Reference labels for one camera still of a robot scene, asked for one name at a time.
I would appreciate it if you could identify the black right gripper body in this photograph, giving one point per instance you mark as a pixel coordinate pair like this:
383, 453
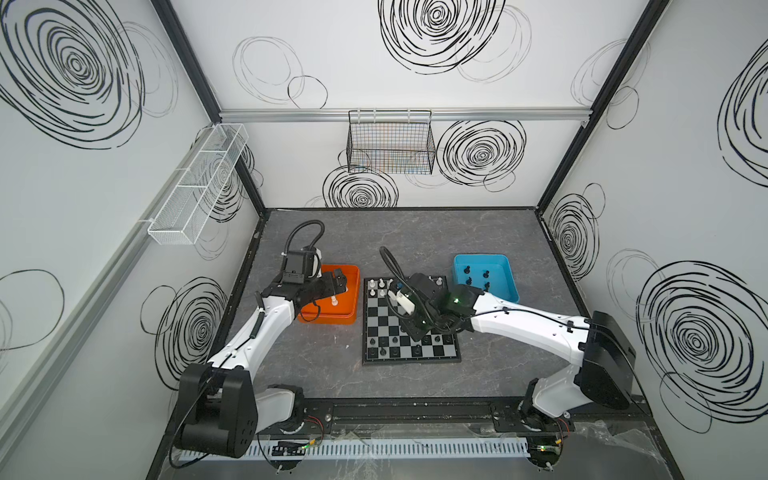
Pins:
417, 318

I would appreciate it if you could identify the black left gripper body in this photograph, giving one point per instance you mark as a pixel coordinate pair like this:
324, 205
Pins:
336, 284

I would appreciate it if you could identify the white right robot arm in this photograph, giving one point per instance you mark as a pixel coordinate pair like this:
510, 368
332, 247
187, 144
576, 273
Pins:
599, 356

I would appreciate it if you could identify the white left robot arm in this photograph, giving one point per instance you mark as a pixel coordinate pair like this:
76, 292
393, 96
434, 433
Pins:
232, 370

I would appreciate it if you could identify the orange plastic tray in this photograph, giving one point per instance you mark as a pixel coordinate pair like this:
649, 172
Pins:
345, 312

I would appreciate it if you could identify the black and white chessboard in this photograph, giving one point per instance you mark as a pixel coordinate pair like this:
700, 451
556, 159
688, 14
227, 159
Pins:
385, 340

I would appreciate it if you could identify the blue plastic tray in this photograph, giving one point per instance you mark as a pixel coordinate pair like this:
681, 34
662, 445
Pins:
490, 272

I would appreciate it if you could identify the white mesh shelf basket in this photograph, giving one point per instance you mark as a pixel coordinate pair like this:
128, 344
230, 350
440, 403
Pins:
189, 206

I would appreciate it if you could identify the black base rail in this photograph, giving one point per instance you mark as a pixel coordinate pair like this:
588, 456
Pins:
414, 414

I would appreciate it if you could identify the white slotted cable duct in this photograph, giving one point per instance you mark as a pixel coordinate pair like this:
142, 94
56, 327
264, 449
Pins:
388, 448

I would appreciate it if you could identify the black wire basket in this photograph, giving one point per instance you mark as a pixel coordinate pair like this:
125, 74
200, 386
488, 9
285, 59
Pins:
391, 147

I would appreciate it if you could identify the aluminium wall rail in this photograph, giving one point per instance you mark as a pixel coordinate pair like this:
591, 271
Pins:
580, 114

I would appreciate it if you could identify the black vertical frame post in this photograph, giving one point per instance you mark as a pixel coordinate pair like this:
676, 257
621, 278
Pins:
185, 52

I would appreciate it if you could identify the black right frame post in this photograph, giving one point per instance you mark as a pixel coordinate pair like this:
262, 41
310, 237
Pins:
625, 60

